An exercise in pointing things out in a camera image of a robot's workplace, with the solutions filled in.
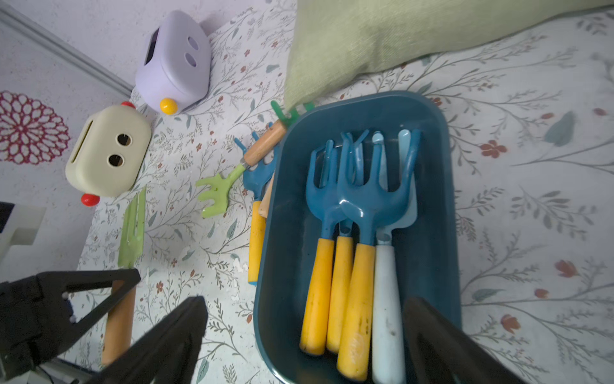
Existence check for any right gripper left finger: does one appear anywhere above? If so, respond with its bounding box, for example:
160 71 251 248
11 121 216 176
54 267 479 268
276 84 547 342
89 296 208 383

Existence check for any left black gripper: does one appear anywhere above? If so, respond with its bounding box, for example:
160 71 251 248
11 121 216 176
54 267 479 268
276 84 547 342
1 269 141 382

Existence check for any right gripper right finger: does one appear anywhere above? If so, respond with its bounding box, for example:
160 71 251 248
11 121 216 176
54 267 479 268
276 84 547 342
403 297 523 383

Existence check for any light green trowel wooden handle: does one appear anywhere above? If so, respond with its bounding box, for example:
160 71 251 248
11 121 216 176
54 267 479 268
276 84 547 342
100 186 148 368

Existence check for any light blue rake white handle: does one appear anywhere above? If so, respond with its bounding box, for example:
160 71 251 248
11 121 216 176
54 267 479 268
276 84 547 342
371 128 419 384

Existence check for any teal plastic storage box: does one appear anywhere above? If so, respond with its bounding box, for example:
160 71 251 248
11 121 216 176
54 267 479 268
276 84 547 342
253 90 463 384

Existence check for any small blue rake yellow handle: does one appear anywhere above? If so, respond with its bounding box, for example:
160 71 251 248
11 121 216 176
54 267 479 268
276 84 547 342
242 144 280 286

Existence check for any dark green rake wooden handle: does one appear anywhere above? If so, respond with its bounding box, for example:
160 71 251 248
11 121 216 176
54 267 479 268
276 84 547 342
258 99 315 219

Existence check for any light green rake wooden handle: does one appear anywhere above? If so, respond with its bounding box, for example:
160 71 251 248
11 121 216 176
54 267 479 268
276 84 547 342
196 120 286 219

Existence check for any cream toy tissue box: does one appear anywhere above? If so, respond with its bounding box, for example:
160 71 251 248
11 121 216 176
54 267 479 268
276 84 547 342
65 102 152 206

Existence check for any purple toy toaster box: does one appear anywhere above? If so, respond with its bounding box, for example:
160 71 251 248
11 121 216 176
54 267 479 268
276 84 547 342
135 11 212 115

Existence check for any green square pillow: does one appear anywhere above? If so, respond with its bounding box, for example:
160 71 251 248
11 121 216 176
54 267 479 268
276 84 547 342
284 1 608 107

